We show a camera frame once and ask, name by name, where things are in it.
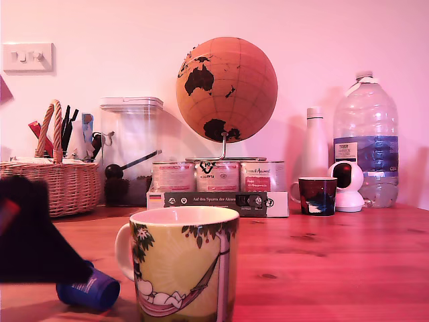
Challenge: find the blue coffee capsule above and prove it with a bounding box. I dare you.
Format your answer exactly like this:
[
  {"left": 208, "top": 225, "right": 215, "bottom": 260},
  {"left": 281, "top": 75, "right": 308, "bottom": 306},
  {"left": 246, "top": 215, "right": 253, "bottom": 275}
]
[{"left": 56, "top": 260, "right": 121, "bottom": 311}]

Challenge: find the black coffee scoop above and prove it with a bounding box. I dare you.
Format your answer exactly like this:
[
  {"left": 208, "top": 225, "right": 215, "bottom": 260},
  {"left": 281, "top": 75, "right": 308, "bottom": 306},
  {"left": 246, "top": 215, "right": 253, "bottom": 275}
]
[{"left": 104, "top": 150, "right": 163, "bottom": 180}]

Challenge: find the white paper sheet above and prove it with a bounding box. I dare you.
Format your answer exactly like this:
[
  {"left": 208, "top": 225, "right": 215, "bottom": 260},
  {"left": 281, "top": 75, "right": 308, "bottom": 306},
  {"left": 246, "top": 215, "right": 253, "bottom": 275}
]
[{"left": 9, "top": 154, "right": 86, "bottom": 166}]

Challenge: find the red packet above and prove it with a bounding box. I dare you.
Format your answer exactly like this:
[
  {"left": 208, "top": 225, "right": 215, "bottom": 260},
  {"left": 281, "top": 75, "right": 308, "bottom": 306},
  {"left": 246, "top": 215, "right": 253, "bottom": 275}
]
[{"left": 27, "top": 121, "right": 54, "bottom": 158}]

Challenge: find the blue white card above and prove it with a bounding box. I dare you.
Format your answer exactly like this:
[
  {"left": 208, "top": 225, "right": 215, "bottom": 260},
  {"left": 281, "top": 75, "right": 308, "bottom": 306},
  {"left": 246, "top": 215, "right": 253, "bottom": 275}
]
[{"left": 81, "top": 113, "right": 94, "bottom": 144}]

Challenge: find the black pen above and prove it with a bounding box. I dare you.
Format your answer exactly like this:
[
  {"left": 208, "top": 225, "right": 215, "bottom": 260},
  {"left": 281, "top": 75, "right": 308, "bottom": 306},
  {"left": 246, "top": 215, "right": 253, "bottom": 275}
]
[
  {"left": 64, "top": 109, "right": 80, "bottom": 150},
  {"left": 61, "top": 105, "right": 72, "bottom": 154}
]

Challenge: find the yellow illustrated mug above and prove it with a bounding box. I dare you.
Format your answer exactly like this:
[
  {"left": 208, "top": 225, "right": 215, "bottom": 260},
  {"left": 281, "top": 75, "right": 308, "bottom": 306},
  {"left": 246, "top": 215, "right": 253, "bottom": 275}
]
[{"left": 115, "top": 205, "right": 240, "bottom": 322}]

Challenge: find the clear plastic storage container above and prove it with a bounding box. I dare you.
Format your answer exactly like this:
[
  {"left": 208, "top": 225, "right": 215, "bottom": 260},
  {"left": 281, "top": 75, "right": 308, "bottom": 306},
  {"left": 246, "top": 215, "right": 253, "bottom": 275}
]
[{"left": 99, "top": 97, "right": 164, "bottom": 207}]

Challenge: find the grey white cardboard box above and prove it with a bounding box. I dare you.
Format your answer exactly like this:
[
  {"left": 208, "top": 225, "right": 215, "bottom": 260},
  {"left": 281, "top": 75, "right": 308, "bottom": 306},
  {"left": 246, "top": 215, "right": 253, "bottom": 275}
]
[{"left": 146, "top": 191, "right": 290, "bottom": 218}]

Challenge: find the cork globe on metal stand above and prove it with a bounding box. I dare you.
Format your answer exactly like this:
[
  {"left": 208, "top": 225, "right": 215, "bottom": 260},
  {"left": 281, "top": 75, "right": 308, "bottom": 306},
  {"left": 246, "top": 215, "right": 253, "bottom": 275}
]
[{"left": 176, "top": 36, "right": 279, "bottom": 162}]

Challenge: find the small dark illustrated mug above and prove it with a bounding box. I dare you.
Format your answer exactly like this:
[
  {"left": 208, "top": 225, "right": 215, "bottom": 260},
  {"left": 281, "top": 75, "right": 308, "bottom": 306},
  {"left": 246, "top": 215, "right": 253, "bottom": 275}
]
[{"left": 290, "top": 176, "right": 338, "bottom": 216}]

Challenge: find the white insulated bottle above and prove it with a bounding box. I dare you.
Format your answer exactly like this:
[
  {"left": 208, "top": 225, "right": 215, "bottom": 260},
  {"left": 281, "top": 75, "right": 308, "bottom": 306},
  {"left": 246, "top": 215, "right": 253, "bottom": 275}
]
[{"left": 299, "top": 107, "right": 330, "bottom": 178}]

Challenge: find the large clear water bottle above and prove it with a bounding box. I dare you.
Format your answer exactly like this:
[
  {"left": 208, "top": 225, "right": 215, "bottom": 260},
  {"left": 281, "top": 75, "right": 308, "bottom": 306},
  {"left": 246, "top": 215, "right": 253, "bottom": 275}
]
[{"left": 332, "top": 70, "right": 400, "bottom": 209}]

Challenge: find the wicker basket with handle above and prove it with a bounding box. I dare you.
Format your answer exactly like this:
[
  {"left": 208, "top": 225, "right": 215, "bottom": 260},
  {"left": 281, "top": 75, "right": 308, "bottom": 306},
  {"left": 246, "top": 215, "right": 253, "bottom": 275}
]
[{"left": 0, "top": 99, "right": 103, "bottom": 218}]

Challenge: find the black handled tool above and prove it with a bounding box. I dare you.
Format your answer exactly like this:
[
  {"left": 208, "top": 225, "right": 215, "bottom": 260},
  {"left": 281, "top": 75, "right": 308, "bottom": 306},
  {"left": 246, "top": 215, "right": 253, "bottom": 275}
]
[{"left": 90, "top": 131, "right": 103, "bottom": 161}]

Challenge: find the white light switch plate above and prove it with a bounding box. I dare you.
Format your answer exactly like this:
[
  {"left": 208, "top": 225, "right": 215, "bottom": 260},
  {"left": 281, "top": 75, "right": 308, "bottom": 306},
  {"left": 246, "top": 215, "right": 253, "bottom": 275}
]
[{"left": 2, "top": 42, "right": 54, "bottom": 73}]

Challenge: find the small white round camera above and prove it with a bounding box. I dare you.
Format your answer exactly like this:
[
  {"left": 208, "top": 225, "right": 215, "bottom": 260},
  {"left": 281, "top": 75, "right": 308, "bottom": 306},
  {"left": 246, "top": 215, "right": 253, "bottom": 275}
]
[{"left": 327, "top": 162, "right": 365, "bottom": 213}]

